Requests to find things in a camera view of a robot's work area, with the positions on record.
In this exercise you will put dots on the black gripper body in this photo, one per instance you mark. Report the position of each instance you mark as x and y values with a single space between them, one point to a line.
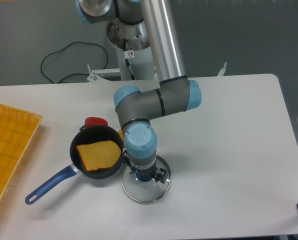
139 166

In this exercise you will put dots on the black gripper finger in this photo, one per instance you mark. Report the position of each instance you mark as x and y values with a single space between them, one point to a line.
160 175

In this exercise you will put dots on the glass lid blue knob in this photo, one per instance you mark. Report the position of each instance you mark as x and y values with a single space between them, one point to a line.
144 190

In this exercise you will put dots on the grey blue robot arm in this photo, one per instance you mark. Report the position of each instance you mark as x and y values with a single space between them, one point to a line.
176 93

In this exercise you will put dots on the yellow toast slice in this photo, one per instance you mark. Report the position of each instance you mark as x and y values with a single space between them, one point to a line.
99 155

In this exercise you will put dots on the yellow bell pepper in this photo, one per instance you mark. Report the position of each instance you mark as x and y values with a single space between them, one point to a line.
120 132

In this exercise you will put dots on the red bell pepper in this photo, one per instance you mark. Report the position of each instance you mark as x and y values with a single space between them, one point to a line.
95 121

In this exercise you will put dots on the yellow plastic basket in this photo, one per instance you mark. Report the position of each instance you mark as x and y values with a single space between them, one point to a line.
17 129

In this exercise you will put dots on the black pot blue handle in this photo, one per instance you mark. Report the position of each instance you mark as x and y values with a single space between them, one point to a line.
89 135

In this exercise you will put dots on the white left base bracket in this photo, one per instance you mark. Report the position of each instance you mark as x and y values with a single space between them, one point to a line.
112 74

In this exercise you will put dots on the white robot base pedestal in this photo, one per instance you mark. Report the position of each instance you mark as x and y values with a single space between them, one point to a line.
133 50

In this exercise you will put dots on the white right table bracket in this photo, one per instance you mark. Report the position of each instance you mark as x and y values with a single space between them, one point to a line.
222 70

